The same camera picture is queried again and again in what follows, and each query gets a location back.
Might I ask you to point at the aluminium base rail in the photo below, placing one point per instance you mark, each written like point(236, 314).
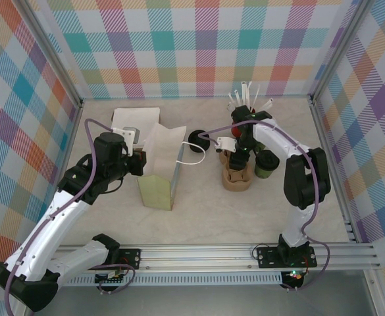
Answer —
point(195, 255)

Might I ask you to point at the printed paper gift bag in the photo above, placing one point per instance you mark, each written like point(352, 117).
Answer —
point(156, 194)

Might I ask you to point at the white wrapped straw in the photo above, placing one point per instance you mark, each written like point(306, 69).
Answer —
point(244, 93)
point(232, 101)
point(257, 95)
point(267, 104)
point(230, 107)
point(238, 98)

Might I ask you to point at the black plastic cup lid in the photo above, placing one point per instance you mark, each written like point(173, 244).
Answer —
point(267, 160)

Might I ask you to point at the aluminium frame side rail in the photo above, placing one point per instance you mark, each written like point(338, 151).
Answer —
point(326, 145)

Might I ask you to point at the brown cardboard cup carrier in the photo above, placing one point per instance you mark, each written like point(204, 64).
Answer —
point(235, 184)

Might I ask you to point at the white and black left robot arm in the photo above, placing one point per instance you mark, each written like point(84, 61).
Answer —
point(47, 224)

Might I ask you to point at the aluminium frame post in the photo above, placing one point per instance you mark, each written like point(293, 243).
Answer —
point(44, 29)
point(343, 33)

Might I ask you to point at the small circuit board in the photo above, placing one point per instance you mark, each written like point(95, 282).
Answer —
point(108, 280)
point(295, 276)

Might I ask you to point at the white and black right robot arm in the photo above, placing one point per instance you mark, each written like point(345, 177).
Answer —
point(277, 138)

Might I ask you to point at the white napkin stack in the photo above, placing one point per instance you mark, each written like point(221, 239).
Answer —
point(136, 115)

